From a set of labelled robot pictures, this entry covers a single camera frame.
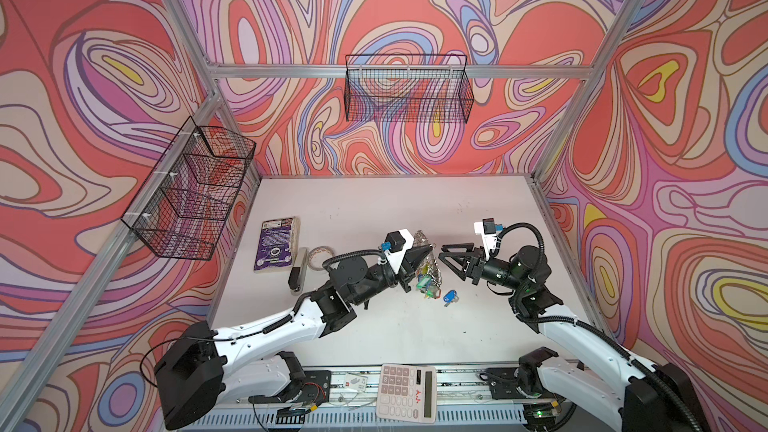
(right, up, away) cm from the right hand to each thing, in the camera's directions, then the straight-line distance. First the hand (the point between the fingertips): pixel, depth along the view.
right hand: (444, 259), depth 72 cm
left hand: (-4, +4, -8) cm, 9 cm away
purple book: (-50, 0, +25) cm, 56 cm away
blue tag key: (+5, -14, +17) cm, 23 cm away
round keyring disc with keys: (-4, -2, -5) cm, 7 cm away
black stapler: (-41, -8, +16) cm, 45 cm away
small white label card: (-22, -31, +2) cm, 38 cm away
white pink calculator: (-9, -32, -1) cm, 33 cm away
